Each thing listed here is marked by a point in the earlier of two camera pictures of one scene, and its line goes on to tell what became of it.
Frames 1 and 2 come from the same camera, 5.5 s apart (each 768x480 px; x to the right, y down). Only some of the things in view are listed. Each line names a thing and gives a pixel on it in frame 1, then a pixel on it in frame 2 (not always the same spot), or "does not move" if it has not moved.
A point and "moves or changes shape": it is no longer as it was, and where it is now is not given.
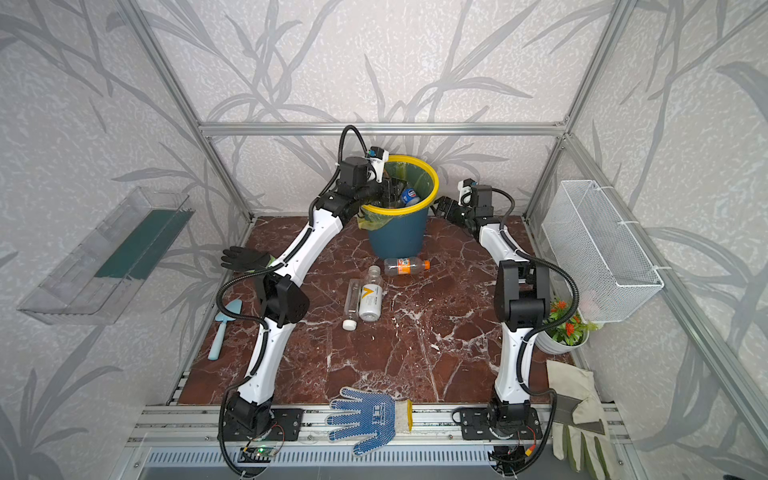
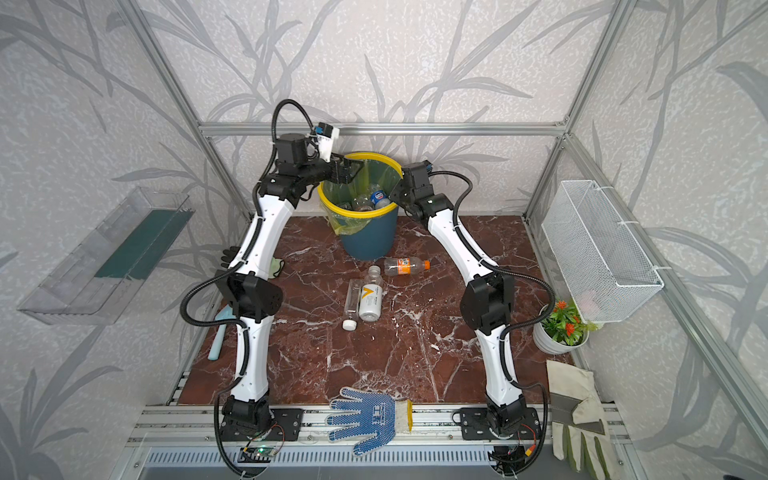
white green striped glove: (581, 431) does not move
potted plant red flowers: (567, 337) does not move
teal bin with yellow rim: (397, 233) moves or changes shape
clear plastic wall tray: (95, 283) does not move
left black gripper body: (384, 187) -> (341, 171)
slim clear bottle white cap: (352, 305) does not move
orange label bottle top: (405, 266) does not move
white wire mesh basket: (611, 272) does not move
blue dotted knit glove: (378, 419) does not move
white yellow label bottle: (370, 307) does not move
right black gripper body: (455, 207) -> (398, 196)
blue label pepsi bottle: (409, 197) moves or changes shape
